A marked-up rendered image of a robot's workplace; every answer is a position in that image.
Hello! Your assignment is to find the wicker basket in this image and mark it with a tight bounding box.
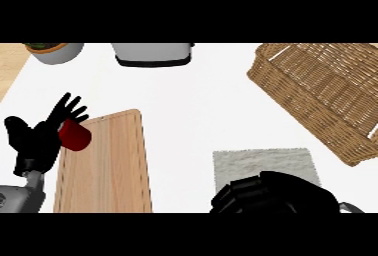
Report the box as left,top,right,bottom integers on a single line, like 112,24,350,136
245,43,378,168

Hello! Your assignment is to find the white appliance with black base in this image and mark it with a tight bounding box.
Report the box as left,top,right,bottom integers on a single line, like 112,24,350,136
109,43,196,69

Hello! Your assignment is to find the wooden cutting board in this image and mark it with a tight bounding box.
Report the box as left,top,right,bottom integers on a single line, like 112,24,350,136
51,108,153,214

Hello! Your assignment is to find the grey potted plant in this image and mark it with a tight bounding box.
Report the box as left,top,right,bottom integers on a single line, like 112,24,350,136
22,43,85,66

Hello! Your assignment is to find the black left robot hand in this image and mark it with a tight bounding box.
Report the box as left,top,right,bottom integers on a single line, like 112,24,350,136
3,92,91,178

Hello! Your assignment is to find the grey placemat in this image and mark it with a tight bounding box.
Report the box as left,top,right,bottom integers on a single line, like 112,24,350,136
211,147,322,194

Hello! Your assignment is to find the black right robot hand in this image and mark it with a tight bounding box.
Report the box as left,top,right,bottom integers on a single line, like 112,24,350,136
208,170,342,214

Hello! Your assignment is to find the red cup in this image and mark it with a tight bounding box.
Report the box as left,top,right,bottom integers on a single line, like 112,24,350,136
57,118,93,152

